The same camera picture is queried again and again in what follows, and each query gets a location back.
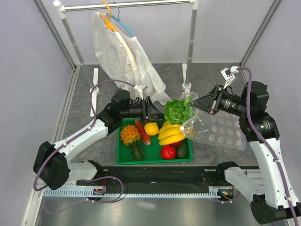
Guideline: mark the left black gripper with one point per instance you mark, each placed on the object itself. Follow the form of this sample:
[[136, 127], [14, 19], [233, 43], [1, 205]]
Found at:
[[150, 112]]

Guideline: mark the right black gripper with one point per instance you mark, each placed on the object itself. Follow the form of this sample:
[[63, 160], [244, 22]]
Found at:
[[210, 102]]

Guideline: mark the green plastic lettuce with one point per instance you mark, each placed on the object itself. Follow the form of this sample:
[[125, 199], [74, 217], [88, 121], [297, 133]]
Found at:
[[177, 111]]

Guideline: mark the clear dotted zip top bag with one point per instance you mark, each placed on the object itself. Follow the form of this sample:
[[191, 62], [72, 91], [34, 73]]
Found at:
[[220, 129]]

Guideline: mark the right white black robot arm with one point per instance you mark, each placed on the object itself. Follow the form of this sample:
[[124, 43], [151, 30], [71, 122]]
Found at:
[[275, 200]]

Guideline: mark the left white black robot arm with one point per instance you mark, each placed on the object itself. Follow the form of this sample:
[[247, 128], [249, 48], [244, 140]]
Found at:
[[53, 163]]

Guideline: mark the yellow lemon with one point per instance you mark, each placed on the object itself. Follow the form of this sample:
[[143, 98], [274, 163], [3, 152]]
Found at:
[[151, 129]]

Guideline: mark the yellow banana bunch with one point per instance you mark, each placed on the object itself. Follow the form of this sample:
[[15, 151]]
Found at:
[[170, 134]]

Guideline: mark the red watermelon slice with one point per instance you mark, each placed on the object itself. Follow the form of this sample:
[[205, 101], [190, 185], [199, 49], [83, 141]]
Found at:
[[145, 138]]

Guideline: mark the orange plastic pineapple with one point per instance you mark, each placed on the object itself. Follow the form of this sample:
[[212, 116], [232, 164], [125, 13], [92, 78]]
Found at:
[[131, 137]]

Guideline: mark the red fruit under bananas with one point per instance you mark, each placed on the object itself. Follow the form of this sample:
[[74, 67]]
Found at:
[[176, 143]]

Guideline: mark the green plastic tray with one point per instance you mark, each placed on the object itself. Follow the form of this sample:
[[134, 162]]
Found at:
[[151, 152]]

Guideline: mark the red tomato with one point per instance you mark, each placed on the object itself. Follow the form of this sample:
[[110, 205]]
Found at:
[[168, 152]]

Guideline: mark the dark green avocado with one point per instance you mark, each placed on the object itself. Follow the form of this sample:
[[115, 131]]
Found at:
[[182, 151]]

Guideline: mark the white garment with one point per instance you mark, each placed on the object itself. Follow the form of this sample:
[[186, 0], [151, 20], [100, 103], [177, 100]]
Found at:
[[123, 58]]

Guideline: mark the silver white clothes rack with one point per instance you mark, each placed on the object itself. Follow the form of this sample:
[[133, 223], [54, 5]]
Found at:
[[186, 67]]

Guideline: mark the orange clothes hanger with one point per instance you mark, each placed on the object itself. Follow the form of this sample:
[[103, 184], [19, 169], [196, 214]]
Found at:
[[109, 25]]

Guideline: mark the teal clothes hanger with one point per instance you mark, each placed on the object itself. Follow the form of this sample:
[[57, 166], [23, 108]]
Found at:
[[117, 19]]

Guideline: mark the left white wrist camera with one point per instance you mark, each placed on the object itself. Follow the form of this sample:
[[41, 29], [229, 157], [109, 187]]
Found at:
[[141, 89]]

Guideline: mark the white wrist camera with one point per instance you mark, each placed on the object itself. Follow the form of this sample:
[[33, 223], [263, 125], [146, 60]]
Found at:
[[229, 75], [141, 89]]

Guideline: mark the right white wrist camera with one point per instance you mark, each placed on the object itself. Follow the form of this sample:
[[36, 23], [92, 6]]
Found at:
[[229, 75]]

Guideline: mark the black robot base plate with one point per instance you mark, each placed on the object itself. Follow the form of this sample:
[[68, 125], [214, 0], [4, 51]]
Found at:
[[165, 179]]

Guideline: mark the white slotted cable duct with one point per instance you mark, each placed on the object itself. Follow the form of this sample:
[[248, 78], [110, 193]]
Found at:
[[90, 192]]

